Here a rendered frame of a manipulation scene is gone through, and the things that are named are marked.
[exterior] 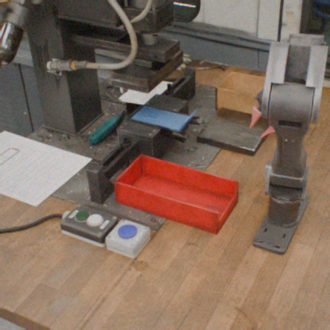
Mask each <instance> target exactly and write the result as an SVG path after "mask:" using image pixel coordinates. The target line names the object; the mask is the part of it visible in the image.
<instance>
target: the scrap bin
mask: <svg viewBox="0 0 330 330"><path fill-rule="evenodd" d="M113 185H114V192H115V198H116V203H119V204H122V205H125V206H129V207H131V208H135V209H138V210H141V211H145V212H147V213H150V214H154V215H156V216H159V217H163V218H166V219H168V220H172V221H175V222H179V223H182V224H184V225H188V226H191V227H193V228H198V229H200V230H204V231H208V232H210V233H213V234H218V233H219V231H220V229H221V228H222V226H223V225H224V223H225V221H226V220H227V218H228V217H229V215H230V214H231V212H232V211H233V209H234V207H235V206H236V204H237V203H238V195H239V181H237V180H232V179H229V178H226V177H224V176H221V175H216V174H213V173H210V172H205V171H202V170H199V169H193V168H191V167H187V166H183V165H180V164H175V163H172V162H169V161H164V160H161V159H158V158H154V157H150V156H147V155H142V154H140V156H139V157H137V159H136V160H134V162H132V164H131V165H129V167H128V168H126V170H125V171H123V173H122V174H121V175H120V177H119V178H118V179H117V180H115V181H114V182H113Z"/></svg>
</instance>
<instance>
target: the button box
mask: <svg viewBox="0 0 330 330"><path fill-rule="evenodd" d="M82 210H85V211H88V213H89V216H91V215H94V214H98V215H100V216H101V217H102V221H101V223H100V224H98V225H90V224H89V223H88V219H86V220H83V221H79V220H77V219H76V217H75V215H76V213H77V212H78V211H82ZM55 217H59V218H63V219H62V220H61V221H60V227H61V229H62V233H64V234H67V235H69V236H73V237H76V238H78V239H81V240H84V241H86V242H90V243H92V244H94V245H98V246H100V247H103V246H104V245H105V243H106V242H105V237H106V236H107V235H108V234H109V233H110V232H111V231H112V230H113V229H114V228H115V226H116V225H117V224H119V218H118V217H115V216H112V215H109V214H106V213H103V212H101V211H97V210H94V209H92V208H88V207H85V206H82V205H77V206H76V207H75V208H73V209H72V210H71V211H66V212H65V213H64V214H50V215H48V216H46V217H43V218H41V219H39V220H36V221H34V222H31V223H29V224H26V225H20V226H16V227H12V228H2V229H0V233H5V232H11V231H18V230H22V229H25V228H30V227H32V226H34V225H37V224H39V223H42V222H44V221H47V220H49V219H51V218H55Z"/></svg>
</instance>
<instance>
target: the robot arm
mask: <svg viewBox="0 0 330 330"><path fill-rule="evenodd" d="M328 48H329V47H328V46H326V42H324V36H321V35H305V34H295V33H290V34H289V38H285V39H282V41H281V42H275V41H272V42H271V45H270V53H269V58H268V63H267V72H266V77H265V82H264V87H263V89H261V90H260V92H258V93H257V94H256V95H255V96H254V99H253V100H254V101H258V103H257V104H256V105H255V106H254V107H253V115H252V122H251V124H250V128H252V126H254V124H255V123H256V122H257V121H258V120H259V118H260V117H262V118H264V119H268V120H269V128H268V129H267V130H266V131H265V132H264V133H263V134H262V135H261V136H260V138H262V137H264V136H265V135H267V134H269V133H274V132H275V135H276V148H275V149H274V153H273V160H269V161H266V163H265V168H264V179H266V185H265V190H264V195H268V196H270V201H269V209H268V211H267V213H266V216H265V218H264V219H263V221H262V223H261V225H260V226H259V229H258V230H257V232H256V234H255V236H254V237H253V240H252V245H253V246H254V247H256V248H260V249H262V250H266V251H269V252H271V253H276V254H278V255H283V254H285V252H286V250H287V248H288V245H289V243H290V241H291V239H292V237H293V234H294V232H295V230H297V228H298V226H299V224H300V221H301V219H302V217H303V215H304V213H305V210H306V208H307V206H308V204H309V202H310V196H309V195H308V194H306V189H307V183H308V178H309V168H310V166H309V165H306V160H307V152H306V150H305V147H304V138H305V135H306V134H307V133H308V132H309V128H310V124H317V122H318V116H319V111H320V101H321V96H322V90H323V80H324V74H325V69H326V59H327V54H328ZM315 87H316V89H315ZM314 96H315V100H314ZM313 102H314V105H313ZM312 107H313V110H312ZM311 121H312V122H311ZM299 207H300V208H299ZM265 232H266V233H265ZM283 237H284V239H282V238H283Z"/></svg>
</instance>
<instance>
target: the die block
mask: <svg viewBox="0 0 330 330"><path fill-rule="evenodd" d="M180 113H183V114H186V115H189V105H187V106H186V107H185V108H184V109H183V110H182V111H181V112H180ZM188 128H189V125H188V124H187V125H186V126H185V127H184V128H183V129H182V130H181V131H184V132H186V130H187V129H188ZM123 135H127V134H124V133H119V132H118V137H119V144H120V143H121V142H122V141H123ZM127 136H128V138H136V139H137V141H138V152H137V153H136V154H135V155H134V156H133V157H132V158H131V160H136V159H137V157H139V156H140V154H142V155H147V156H150V157H154V158H158V159H161V158H162V157H163V155H164V154H165V153H166V142H165V136H162V135H161V134H159V135H158V136H157V137H156V138H155V139H154V140H153V141H150V140H146V139H143V138H139V137H135V136H130V135H127Z"/></svg>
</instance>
